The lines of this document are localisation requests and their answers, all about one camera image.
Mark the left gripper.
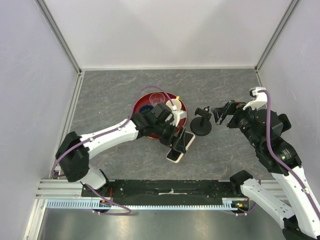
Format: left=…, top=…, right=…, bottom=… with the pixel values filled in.
left=152, top=120, right=186, bottom=153

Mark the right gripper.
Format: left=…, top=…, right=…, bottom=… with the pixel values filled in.
left=210, top=98, right=263, bottom=149

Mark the phone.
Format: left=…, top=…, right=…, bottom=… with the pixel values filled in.
left=165, top=132, right=195, bottom=164

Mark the round base phone holder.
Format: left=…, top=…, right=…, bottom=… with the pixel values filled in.
left=190, top=106, right=212, bottom=137

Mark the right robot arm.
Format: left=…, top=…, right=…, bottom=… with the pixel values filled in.
left=211, top=100, right=320, bottom=240

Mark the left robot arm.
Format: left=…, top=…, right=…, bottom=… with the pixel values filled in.
left=56, top=103, right=187, bottom=197

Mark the yellow mug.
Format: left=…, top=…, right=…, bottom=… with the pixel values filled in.
left=165, top=98, right=182, bottom=111

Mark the dark blue cup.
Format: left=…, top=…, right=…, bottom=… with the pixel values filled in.
left=139, top=104, right=154, bottom=116

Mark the clear glass cup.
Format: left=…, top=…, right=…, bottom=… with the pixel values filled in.
left=149, top=92, right=166, bottom=107

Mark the red round tray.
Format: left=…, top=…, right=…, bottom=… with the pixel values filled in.
left=133, top=91, right=188, bottom=133

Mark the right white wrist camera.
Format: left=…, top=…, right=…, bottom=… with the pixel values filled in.
left=243, top=86, right=268, bottom=110

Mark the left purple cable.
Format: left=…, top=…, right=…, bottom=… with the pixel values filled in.
left=51, top=84, right=182, bottom=216

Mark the white cable duct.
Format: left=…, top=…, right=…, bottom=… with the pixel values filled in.
left=46, top=199, right=238, bottom=211

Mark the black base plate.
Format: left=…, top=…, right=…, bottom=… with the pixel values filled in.
left=97, top=179, right=245, bottom=206

